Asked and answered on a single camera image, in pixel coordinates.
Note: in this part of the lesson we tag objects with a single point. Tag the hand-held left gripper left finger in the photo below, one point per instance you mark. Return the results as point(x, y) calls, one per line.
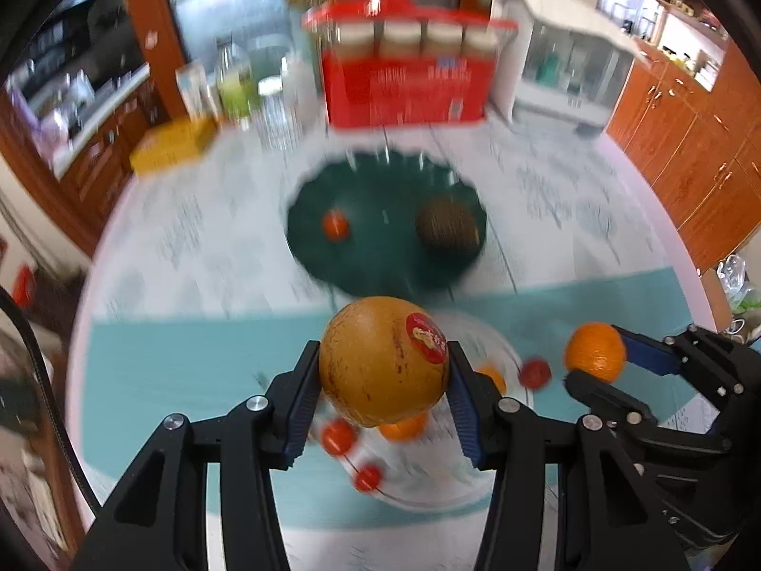
point(299, 425)

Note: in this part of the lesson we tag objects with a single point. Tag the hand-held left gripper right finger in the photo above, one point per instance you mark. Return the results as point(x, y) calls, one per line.
point(465, 428)

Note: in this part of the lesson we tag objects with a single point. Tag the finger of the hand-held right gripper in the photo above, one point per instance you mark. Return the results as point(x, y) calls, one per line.
point(600, 395)
point(651, 357)

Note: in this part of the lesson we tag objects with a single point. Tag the large red tomato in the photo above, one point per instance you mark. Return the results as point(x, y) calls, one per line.
point(337, 436)

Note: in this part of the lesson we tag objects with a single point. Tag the orange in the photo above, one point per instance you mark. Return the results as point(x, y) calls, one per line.
point(494, 379)
point(594, 352)
point(407, 429)

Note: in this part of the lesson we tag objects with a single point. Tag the clear glass bowl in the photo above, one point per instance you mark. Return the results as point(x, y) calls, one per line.
point(428, 476)

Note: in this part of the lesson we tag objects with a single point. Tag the small red tomato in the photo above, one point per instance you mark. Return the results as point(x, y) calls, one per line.
point(336, 225)
point(534, 373)
point(367, 478)

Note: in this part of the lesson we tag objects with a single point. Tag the yellow melon with red sticker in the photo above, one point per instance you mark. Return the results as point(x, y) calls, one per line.
point(374, 363)

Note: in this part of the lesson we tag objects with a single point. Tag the dark green scalloped plate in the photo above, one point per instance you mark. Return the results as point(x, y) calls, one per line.
point(380, 250)

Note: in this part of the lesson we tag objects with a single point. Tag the clear plastic bag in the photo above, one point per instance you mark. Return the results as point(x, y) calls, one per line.
point(737, 285)

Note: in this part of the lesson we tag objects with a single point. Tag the brown kiwi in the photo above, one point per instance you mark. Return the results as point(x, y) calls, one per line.
point(447, 223)

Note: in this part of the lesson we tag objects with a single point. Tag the clear ribbed drinking glass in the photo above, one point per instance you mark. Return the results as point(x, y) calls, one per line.
point(279, 122)

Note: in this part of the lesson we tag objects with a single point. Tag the yellow cardboard box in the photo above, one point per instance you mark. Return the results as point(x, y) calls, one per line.
point(172, 146)

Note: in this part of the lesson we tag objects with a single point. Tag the white countertop cup cabinet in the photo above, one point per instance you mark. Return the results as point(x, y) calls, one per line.
point(565, 59)

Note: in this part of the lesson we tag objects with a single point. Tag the white squeeze wash bottle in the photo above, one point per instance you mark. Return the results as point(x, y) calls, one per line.
point(300, 83)

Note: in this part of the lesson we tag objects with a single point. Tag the wooden kitchen counter cabinet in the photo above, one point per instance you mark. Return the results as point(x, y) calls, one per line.
point(89, 154)

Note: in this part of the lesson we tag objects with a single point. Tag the red paper cup pack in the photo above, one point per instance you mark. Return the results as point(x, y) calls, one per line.
point(404, 89)

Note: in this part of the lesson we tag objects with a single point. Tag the clear bottle with green label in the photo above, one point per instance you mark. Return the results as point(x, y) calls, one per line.
point(238, 86)

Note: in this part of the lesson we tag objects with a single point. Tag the white carton pack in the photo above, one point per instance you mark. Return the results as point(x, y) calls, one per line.
point(196, 92)

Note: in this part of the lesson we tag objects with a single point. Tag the brown paper cup stack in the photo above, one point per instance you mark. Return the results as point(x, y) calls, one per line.
point(357, 38)
point(402, 37)
point(480, 40)
point(444, 37)

